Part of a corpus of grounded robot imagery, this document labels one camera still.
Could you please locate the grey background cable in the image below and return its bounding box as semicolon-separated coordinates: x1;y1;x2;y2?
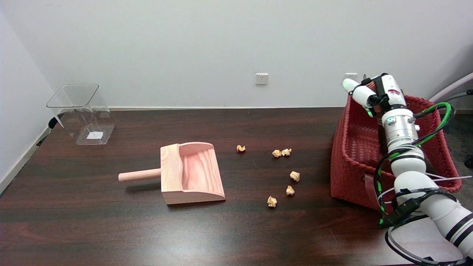
436;89;473;105

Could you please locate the black table edge bracket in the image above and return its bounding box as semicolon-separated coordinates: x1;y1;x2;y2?
36;113;65;147

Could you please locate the black and grey robot cable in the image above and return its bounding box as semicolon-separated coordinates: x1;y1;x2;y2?
384;225;473;266

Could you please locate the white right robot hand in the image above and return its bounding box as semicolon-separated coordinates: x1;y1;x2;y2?
342;73;408;118

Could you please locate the small brown straw broom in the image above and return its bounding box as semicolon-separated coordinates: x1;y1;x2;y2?
371;83;388;118

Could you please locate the clear plastic bin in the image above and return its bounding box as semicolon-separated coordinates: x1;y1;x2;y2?
46;84;115;146

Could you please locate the wooden dustpan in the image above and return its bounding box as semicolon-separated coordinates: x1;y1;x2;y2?
118;142;226;205

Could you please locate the white background tube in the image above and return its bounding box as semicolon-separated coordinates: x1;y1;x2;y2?
429;72;473;104

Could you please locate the red-brown woven basket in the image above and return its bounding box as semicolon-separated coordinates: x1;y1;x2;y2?
330;94;462;215

